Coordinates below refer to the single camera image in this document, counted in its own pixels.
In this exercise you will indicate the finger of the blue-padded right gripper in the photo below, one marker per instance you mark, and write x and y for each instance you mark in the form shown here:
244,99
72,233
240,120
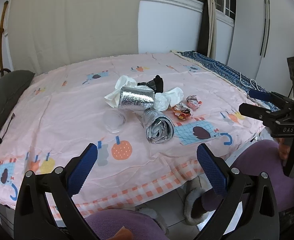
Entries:
257,112
263,95

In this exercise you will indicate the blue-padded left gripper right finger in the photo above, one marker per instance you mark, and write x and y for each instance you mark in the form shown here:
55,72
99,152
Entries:
259,218

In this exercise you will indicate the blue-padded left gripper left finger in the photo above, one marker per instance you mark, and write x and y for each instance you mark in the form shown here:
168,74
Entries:
45,208

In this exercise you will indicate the pink white candy wrapper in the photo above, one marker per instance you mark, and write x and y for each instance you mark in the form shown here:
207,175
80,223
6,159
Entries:
193,103

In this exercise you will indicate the red orange snack wrapper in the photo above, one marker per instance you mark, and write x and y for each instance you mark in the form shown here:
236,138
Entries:
181,111

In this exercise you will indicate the white tissue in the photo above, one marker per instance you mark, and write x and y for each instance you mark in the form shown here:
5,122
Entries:
174,96
112,99

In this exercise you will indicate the clear plastic round container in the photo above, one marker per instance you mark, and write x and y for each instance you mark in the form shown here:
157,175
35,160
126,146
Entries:
114,121

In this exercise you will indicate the clear plastic bag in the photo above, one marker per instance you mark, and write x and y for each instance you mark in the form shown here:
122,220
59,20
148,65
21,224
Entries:
161,102

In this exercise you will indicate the person right hand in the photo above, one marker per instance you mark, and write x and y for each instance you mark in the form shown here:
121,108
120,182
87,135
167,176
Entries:
283,149

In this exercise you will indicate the person left hand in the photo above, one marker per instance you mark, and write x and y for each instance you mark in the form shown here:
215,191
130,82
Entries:
123,234

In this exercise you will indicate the blue patterned blanket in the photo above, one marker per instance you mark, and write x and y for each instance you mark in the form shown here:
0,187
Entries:
219,87

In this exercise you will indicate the purple trouser leg right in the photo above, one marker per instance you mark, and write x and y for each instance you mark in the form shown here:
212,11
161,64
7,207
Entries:
263,156

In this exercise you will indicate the purple trouser leg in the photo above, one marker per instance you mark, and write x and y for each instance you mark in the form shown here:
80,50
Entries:
263,156
107,223

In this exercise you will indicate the grey fluffy slipper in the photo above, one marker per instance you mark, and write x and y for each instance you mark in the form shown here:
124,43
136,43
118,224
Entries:
155,216
194,213

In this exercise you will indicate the purple trouser leg left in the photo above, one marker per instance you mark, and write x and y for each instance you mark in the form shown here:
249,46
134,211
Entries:
107,223

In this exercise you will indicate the white wardrobe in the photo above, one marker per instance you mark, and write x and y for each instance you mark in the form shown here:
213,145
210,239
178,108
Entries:
263,39

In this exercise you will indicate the pink patterned bed sheet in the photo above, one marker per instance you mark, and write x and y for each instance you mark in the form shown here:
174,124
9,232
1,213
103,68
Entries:
61,112

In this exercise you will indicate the beige tied curtain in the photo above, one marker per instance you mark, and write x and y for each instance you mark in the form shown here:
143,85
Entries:
207,33

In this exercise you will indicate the dark grey pillow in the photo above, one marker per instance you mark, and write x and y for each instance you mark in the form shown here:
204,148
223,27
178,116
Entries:
12,86

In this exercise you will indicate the orange pipe on wall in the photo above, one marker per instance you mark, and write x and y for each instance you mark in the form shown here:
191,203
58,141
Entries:
1,35

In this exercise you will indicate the beige board against wall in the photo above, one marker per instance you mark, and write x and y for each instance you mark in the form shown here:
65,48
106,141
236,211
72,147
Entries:
48,34

